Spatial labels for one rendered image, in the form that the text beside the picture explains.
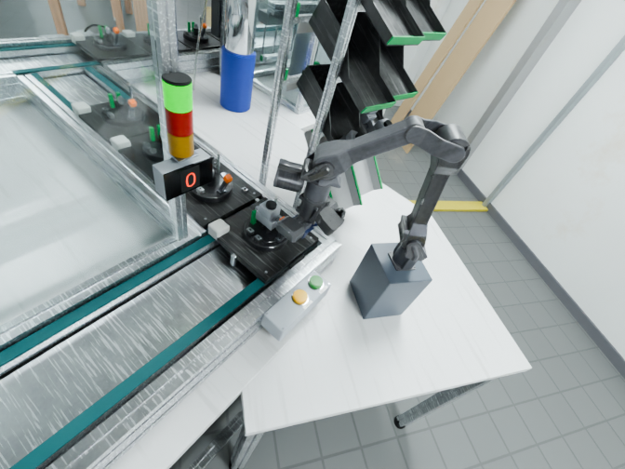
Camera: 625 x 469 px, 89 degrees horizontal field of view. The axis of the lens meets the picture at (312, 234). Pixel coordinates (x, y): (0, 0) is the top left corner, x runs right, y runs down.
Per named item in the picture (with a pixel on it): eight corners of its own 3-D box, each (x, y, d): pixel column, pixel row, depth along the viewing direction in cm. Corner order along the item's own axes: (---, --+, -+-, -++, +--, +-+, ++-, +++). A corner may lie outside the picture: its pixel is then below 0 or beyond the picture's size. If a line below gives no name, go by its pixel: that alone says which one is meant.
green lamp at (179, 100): (198, 110, 61) (197, 84, 57) (175, 115, 58) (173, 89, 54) (181, 98, 62) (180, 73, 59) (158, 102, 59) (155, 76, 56)
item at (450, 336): (525, 371, 103) (532, 368, 101) (245, 436, 72) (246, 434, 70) (426, 217, 146) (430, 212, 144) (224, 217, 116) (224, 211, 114)
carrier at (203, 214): (261, 198, 110) (266, 168, 101) (204, 230, 94) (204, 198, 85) (215, 162, 117) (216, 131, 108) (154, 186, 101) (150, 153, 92)
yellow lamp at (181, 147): (199, 154, 68) (198, 133, 65) (179, 161, 65) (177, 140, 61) (184, 141, 69) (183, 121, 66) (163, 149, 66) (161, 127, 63)
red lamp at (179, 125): (198, 133, 64) (198, 110, 61) (177, 140, 61) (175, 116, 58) (183, 121, 66) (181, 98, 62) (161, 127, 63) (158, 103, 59)
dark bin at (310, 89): (369, 155, 100) (385, 142, 94) (340, 166, 92) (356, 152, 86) (326, 80, 101) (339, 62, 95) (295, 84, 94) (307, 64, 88)
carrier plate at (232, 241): (317, 242, 102) (319, 237, 101) (265, 285, 87) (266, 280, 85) (264, 201, 109) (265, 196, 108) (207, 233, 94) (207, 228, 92)
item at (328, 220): (312, 207, 74) (336, 223, 72) (330, 194, 78) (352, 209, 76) (308, 225, 78) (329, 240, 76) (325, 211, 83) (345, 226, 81)
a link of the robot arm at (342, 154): (457, 138, 67) (448, 90, 60) (467, 159, 61) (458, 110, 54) (329, 180, 77) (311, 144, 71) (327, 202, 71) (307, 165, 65)
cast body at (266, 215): (281, 223, 93) (285, 207, 88) (271, 231, 90) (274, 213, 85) (260, 207, 95) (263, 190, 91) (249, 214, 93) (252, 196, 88)
